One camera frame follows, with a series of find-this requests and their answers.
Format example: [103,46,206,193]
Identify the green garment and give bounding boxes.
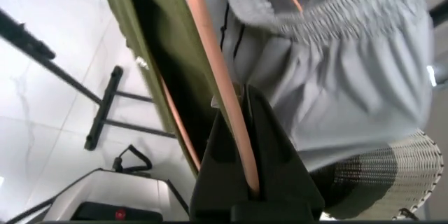
[97,0,242,178]

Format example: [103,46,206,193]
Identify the black clothes rack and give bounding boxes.
[0,0,448,151]

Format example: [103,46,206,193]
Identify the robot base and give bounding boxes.
[5,167,190,222]

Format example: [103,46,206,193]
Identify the white laundry basket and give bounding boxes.
[309,129,445,221]

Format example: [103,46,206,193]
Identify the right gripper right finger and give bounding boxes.
[242,83,326,222]

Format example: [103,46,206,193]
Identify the pale grey shorts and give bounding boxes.
[195,0,437,172]

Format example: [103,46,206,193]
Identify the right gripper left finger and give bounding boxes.
[190,108,251,222]

